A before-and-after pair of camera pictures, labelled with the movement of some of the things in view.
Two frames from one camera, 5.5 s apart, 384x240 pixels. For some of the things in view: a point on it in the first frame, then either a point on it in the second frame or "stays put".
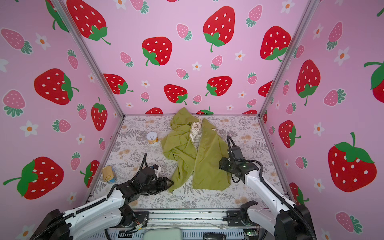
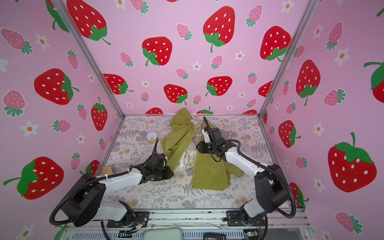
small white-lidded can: x=152 y=137 stays put
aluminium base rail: x=183 y=220 stays put
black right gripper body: x=225 y=164 → x=207 y=147
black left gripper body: x=156 y=186 → x=162 y=173
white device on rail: x=163 y=234 stays put
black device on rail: x=214 y=236 stays put
